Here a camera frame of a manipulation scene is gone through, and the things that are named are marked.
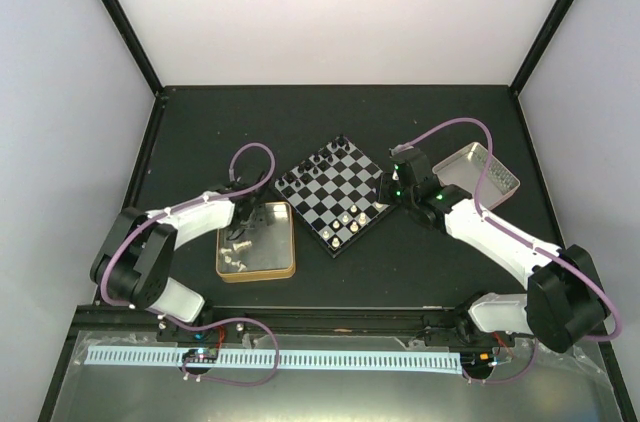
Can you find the black aluminium rail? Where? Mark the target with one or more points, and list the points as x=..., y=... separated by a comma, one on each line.
x=330, y=322

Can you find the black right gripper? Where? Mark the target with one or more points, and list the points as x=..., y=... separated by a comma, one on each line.
x=383, y=191

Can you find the tan sweet bear tin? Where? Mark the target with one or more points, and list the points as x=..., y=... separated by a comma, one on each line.
x=263, y=250

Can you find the black corner frame post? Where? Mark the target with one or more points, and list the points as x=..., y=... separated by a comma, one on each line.
x=128, y=35
x=550, y=26

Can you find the black corner frame post left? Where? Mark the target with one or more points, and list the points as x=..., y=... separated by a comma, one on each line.
x=128, y=35

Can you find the black and white chessboard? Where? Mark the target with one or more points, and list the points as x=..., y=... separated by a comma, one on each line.
x=322, y=188

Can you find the white slotted cable duct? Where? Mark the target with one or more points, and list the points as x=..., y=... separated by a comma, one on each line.
x=331, y=360

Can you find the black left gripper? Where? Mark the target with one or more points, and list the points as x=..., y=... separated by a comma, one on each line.
x=260, y=220

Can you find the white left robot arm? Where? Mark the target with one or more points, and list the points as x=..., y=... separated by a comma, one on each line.
x=132, y=267

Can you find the black corner frame post right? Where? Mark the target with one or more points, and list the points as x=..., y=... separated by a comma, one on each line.
x=550, y=26

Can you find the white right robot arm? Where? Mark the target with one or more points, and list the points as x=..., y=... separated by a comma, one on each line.
x=548, y=274

